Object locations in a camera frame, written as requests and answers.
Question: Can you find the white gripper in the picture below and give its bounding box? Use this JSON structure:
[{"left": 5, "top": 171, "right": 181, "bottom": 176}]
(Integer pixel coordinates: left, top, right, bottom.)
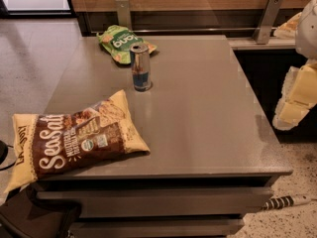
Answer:
[{"left": 272, "top": 59, "right": 317, "bottom": 131}]

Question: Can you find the brown sea salt chip bag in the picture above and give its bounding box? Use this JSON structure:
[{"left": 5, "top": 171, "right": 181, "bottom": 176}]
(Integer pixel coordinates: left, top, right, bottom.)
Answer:
[{"left": 6, "top": 90, "right": 149, "bottom": 191}]

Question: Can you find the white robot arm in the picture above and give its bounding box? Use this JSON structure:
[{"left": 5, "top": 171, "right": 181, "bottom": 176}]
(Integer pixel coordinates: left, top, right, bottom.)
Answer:
[{"left": 272, "top": 0, "right": 317, "bottom": 131}]

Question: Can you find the green rice chip bag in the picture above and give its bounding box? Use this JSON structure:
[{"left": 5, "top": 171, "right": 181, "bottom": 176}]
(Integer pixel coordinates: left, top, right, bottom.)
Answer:
[{"left": 96, "top": 25, "right": 157, "bottom": 64}]

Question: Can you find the dark brown bag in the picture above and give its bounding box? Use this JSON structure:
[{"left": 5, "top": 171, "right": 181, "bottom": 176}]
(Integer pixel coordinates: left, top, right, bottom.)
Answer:
[{"left": 0, "top": 186, "right": 81, "bottom": 238}]

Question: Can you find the black white striped stick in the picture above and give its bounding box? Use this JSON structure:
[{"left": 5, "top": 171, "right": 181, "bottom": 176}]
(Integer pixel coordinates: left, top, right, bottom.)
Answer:
[{"left": 262, "top": 194, "right": 311, "bottom": 210}]

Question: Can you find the upper grey drawer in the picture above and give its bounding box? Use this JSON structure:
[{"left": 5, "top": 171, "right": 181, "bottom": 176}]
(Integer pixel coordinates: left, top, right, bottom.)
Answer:
[{"left": 38, "top": 187, "right": 272, "bottom": 218}]

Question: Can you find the grey drawer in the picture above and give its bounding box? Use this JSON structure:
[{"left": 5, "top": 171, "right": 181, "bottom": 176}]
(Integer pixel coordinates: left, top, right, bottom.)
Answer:
[
  {"left": 70, "top": 219, "right": 244, "bottom": 238},
  {"left": 38, "top": 187, "right": 272, "bottom": 218}
]

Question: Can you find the silver blue energy drink can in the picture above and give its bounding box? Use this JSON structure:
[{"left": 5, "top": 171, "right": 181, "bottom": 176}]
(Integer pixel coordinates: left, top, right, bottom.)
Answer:
[{"left": 130, "top": 43, "right": 152, "bottom": 91}]

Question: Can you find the lower grey drawer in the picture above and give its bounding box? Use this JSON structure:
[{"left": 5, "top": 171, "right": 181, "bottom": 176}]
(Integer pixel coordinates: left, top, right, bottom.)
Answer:
[{"left": 70, "top": 219, "right": 244, "bottom": 238}]

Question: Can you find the right metal bracket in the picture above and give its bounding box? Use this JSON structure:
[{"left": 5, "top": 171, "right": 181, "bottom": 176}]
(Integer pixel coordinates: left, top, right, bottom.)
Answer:
[{"left": 253, "top": 0, "right": 283, "bottom": 45}]

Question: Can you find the metal bracket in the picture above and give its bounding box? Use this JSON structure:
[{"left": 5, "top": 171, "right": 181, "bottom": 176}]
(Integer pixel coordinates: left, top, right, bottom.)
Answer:
[
  {"left": 115, "top": 0, "right": 132, "bottom": 29},
  {"left": 253, "top": 0, "right": 283, "bottom": 45}
]

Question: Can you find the wooden wall counter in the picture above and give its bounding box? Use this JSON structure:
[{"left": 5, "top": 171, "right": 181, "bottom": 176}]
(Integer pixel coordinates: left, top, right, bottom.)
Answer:
[{"left": 69, "top": 0, "right": 310, "bottom": 36}]

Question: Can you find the left metal bracket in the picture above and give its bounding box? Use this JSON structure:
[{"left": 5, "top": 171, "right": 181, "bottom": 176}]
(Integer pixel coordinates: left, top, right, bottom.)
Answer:
[{"left": 115, "top": 0, "right": 132, "bottom": 29}]

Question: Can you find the black cable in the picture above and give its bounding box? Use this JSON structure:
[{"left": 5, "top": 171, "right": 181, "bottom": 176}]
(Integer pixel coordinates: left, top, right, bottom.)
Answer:
[{"left": 0, "top": 144, "right": 18, "bottom": 172}]

